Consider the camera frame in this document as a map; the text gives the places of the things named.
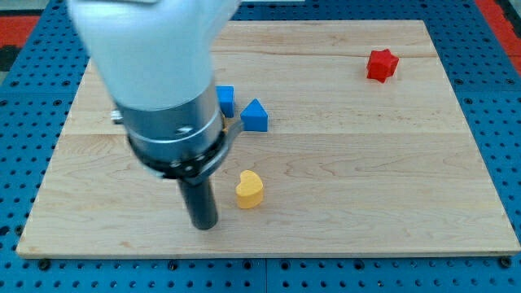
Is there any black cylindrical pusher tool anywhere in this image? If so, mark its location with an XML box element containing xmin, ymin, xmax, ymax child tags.
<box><xmin>178</xmin><ymin>178</ymin><xmax>218</xmax><ymax>230</ymax></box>

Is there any blue cube block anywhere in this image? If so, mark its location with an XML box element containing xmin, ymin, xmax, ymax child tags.
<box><xmin>216</xmin><ymin>85</ymin><xmax>235</xmax><ymax>118</ymax></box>

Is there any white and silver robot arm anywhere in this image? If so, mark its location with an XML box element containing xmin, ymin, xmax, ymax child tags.
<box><xmin>68</xmin><ymin>0</ymin><xmax>240</xmax><ymax>184</ymax></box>

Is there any yellow heart block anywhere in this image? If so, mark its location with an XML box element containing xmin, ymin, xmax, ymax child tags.
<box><xmin>235</xmin><ymin>170</ymin><xmax>264</xmax><ymax>209</ymax></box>

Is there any light wooden board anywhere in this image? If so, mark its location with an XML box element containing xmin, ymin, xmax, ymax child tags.
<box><xmin>17</xmin><ymin>20</ymin><xmax>520</xmax><ymax>260</ymax></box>

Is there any blue triangle block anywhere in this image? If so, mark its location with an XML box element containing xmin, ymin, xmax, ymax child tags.
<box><xmin>240</xmin><ymin>98</ymin><xmax>269</xmax><ymax>132</ymax></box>

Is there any red star block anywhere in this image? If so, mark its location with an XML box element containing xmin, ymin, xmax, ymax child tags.
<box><xmin>366</xmin><ymin>49</ymin><xmax>400</xmax><ymax>83</ymax></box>

